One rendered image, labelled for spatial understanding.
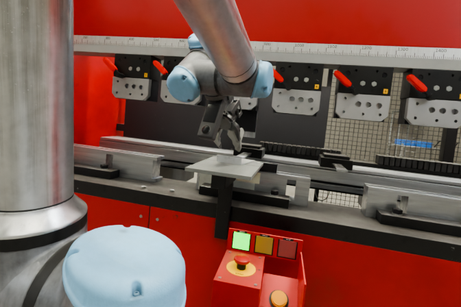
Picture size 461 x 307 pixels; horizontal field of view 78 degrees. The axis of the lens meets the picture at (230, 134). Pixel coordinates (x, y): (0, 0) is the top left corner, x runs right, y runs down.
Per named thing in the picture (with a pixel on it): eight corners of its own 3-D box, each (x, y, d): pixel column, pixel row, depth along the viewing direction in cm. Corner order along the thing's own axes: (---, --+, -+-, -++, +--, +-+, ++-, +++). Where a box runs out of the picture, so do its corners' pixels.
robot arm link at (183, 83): (207, 75, 55) (226, 49, 63) (158, 72, 59) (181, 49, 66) (215, 107, 60) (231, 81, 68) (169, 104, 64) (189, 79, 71)
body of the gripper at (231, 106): (243, 115, 86) (236, 80, 78) (232, 133, 80) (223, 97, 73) (221, 113, 89) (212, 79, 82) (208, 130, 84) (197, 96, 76)
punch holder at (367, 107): (335, 117, 89) (341, 64, 88) (331, 118, 97) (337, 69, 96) (387, 122, 86) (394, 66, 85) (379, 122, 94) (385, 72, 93)
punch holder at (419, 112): (405, 123, 84) (413, 68, 83) (396, 123, 93) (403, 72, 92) (464, 129, 81) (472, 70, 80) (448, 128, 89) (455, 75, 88)
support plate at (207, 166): (184, 170, 76) (184, 167, 76) (213, 158, 102) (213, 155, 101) (250, 180, 72) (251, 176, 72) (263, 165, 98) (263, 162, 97)
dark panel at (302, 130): (122, 147, 168) (127, 72, 166) (124, 147, 170) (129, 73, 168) (320, 174, 143) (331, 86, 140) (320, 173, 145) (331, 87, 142)
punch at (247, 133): (226, 135, 101) (229, 108, 100) (228, 134, 103) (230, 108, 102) (254, 138, 99) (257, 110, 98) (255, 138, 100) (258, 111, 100)
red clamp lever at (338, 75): (337, 68, 84) (361, 91, 83) (335, 70, 88) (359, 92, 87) (333, 72, 85) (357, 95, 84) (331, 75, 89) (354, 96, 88)
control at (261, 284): (208, 330, 64) (215, 253, 63) (223, 289, 80) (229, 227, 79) (298, 351, 61) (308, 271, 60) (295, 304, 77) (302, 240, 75)
